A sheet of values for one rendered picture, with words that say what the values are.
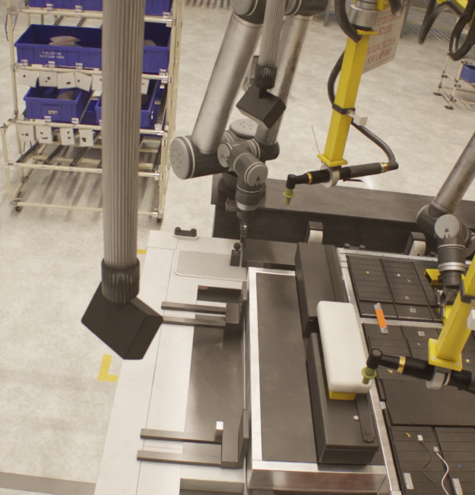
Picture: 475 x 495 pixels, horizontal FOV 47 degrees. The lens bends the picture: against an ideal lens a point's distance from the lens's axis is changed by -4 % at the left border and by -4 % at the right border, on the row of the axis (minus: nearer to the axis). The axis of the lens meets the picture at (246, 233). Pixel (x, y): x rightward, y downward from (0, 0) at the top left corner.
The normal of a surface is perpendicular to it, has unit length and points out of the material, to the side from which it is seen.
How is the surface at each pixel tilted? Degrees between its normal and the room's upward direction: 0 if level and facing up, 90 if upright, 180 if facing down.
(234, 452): 0
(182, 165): 90
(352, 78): 90
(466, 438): 0
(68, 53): 94
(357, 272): 0
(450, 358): 90
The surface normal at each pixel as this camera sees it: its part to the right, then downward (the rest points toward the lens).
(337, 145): 0.46, 0.54
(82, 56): 0.04, 0.62
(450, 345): -0.24, 0.52
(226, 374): 0.12, -0.82
